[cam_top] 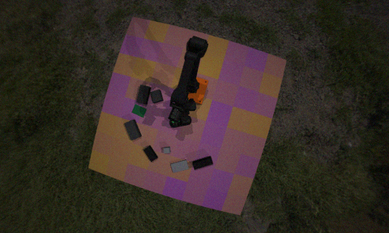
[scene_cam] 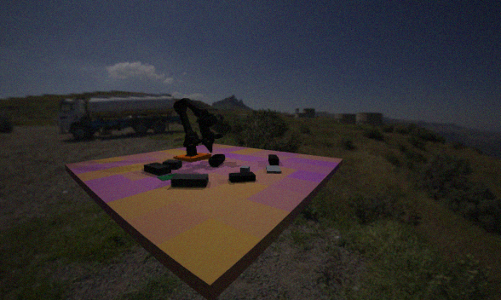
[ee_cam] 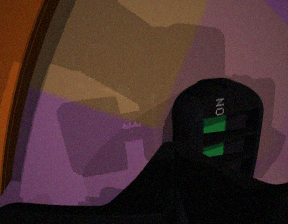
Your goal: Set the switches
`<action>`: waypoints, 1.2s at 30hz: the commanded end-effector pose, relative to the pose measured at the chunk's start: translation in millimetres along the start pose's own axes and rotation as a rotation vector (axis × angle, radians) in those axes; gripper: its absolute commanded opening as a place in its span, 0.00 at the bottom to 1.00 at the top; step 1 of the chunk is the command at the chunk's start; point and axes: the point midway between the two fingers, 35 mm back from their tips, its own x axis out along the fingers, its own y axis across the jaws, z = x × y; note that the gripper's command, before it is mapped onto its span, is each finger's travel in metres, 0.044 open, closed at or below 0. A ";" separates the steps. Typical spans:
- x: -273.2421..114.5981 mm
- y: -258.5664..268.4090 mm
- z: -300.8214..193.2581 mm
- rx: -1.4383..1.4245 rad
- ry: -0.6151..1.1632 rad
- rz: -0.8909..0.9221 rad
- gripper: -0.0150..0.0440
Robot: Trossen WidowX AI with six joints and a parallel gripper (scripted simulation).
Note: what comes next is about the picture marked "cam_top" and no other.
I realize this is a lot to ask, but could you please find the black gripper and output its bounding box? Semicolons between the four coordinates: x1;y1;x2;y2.
180;107;191;125

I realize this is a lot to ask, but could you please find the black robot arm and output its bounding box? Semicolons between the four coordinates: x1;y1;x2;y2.
168;36;208;122

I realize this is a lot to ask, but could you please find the dark grey switch controller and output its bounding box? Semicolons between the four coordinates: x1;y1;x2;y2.
169;119;190;128

